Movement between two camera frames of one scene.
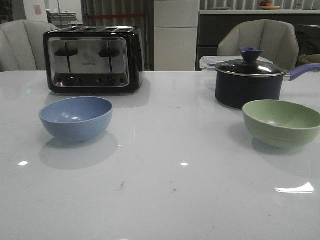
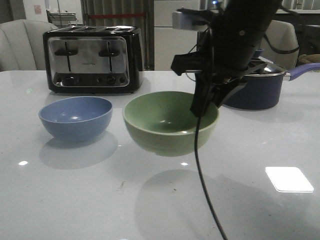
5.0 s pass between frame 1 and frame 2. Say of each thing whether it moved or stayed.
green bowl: moved
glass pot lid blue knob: stayed
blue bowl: stayed
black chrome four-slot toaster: stayed
